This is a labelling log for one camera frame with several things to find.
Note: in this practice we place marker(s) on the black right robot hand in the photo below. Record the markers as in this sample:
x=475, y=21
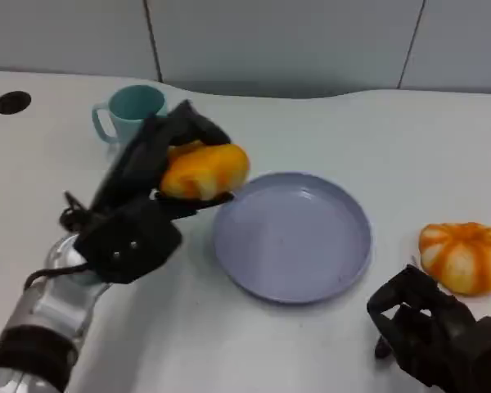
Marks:
x=429, y=331

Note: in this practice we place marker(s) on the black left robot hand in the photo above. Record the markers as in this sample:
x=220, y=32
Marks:
x=131, y=241

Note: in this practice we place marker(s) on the orange white toy bread roll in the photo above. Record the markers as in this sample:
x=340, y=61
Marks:
x=462, y=258
x=204, y=172

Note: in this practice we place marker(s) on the pale green mug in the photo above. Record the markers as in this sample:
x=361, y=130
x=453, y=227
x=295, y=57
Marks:
x=127, y=118

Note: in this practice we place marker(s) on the lilac plate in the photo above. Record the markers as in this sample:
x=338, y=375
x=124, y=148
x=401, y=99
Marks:
x=290, y=245

